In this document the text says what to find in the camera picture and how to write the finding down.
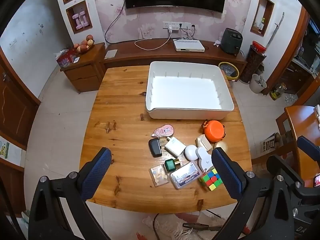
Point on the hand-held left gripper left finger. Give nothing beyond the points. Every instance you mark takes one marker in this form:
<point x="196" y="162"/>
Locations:
<point x="97" y="172"/>

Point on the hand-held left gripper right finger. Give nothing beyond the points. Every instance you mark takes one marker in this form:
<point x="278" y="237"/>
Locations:
<point x="226" y="173"/>

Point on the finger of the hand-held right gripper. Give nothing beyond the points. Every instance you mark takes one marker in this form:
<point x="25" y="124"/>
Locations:
<point x="308" y="145"/>
<point x="277" y="166"/>

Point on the colourful puzzle cube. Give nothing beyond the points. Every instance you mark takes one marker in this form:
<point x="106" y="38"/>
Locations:
<point x="210" y="181"/>

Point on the white plastic tool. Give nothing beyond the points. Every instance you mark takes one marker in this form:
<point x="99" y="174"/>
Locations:
<point x="205" y="161"/>

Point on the gold round compact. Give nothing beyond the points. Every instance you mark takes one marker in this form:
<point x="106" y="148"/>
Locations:
<point x="222" y="145"/>

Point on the beige box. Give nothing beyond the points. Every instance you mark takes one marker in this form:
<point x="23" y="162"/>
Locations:
<point x="203" y="142"/>

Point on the clear case with card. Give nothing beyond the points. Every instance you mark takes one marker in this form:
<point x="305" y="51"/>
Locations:
<point x="186" y="176"/>

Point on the white round case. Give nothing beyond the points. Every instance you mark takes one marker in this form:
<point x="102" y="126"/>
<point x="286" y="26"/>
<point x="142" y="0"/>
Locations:
<point x="191" y="152"/>

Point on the orange round container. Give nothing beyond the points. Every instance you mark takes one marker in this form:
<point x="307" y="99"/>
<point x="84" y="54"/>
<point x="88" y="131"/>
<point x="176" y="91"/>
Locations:
<point x="213" y="131"/>

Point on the green perfume bottle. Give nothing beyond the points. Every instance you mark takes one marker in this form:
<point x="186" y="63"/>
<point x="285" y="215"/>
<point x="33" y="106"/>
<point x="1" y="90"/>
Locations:
<point x="170" y="165"/>

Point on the white charger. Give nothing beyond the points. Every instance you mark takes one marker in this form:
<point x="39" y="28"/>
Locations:
<point x="175" y="147"/>

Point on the small clear plastic box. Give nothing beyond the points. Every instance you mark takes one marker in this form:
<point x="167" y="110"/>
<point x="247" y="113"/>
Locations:
<point x="158" y="176"/>

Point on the black power adapter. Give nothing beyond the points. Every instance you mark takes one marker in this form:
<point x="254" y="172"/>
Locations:
<point x="155" y="148"/>

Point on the pink correction tape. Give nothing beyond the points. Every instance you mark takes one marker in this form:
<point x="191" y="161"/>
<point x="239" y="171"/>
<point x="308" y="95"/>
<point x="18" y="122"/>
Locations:
<point x="163" y="130"/>

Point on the white plastic storage bin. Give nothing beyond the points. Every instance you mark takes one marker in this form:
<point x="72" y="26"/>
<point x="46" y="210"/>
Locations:
<point x="185" y="92"/>

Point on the printed cardboard box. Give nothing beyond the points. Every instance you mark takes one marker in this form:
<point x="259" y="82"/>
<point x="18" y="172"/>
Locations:
<point x="267" y="145"/>

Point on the yellow oil bottle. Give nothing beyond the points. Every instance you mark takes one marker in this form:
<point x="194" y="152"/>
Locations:
<point x="276" y="93"/>

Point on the white bucket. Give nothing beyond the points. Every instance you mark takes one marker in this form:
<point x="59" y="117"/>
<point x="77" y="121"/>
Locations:
<point x="257" y="86"/>

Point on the tall dark canister red lid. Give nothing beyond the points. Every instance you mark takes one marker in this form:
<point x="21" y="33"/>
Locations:
<point x="252" y="65"/>

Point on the wooden side cabinet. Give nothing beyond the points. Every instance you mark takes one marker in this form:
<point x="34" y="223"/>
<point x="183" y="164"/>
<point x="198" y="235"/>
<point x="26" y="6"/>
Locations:
<point x="82" y="72"/>

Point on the yellow waste bin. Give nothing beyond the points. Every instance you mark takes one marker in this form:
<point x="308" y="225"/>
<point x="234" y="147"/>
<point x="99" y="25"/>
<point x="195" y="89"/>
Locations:
<point x="228" y="70"/>

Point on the brown wooden door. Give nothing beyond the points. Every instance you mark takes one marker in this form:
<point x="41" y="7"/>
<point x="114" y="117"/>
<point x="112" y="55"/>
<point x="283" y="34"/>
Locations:
<point x="15" y="105"/>

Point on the red tissue box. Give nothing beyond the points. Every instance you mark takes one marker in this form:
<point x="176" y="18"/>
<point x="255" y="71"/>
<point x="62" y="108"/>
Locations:
<point x="65" y="58"/>

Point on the grey pad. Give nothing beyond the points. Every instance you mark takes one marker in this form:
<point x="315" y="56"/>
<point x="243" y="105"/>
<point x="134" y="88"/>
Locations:
<point x="110" y="54"/>

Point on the long wooden television console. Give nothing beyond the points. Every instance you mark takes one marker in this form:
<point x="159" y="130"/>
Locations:
<point x="130" y="55"/>

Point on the long sheathed sword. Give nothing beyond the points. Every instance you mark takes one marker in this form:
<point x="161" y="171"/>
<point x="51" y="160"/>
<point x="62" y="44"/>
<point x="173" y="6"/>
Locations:
<point x="276" y="27"/>

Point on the black air fryer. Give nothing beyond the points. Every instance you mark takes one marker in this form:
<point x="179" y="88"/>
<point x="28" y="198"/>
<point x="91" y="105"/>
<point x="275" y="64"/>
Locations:
<point x="232" y="41"/>

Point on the small bottle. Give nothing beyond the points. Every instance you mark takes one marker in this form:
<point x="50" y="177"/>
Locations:
<point x="261" y="24"/>

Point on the white set-top box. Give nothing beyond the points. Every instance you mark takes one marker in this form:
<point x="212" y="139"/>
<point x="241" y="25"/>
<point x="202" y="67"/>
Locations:
<point x="189" y="45"/>

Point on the yellow patterned wall poster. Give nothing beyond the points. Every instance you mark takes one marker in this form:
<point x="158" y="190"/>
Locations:
<point x="4" y="149"/>

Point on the white wall sockets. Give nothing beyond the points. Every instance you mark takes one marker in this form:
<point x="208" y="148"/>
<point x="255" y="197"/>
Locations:
<point x="175" y="25"/>

